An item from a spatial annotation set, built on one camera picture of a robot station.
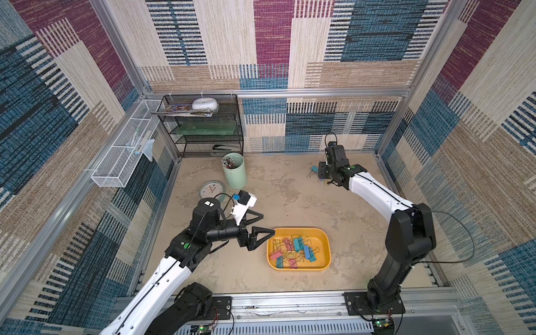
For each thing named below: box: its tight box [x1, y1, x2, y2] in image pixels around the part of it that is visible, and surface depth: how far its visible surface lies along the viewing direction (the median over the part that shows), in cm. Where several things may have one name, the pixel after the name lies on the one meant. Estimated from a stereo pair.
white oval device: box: [191, 97, 218, 112], surface depth 91 cm
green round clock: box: [199, 180, 226, 203], surface depth 105 cm
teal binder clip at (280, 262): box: [276, 255, 284, 269], surface depth 84 cm
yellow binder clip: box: [271, 238, 285, 250], surface depth 89 cm
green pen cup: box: [221, 152, 248, 190], surface depth 102 cm
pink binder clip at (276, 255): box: [269, 249, 283, 261], surface depth 85 cm
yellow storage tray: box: [266, 227, 332, 271], surface depth 85 cm
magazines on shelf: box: [150, 103, 219, 118], surface depth 88 cm
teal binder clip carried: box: [293, 235, 305, 252], surface depth 88 cm
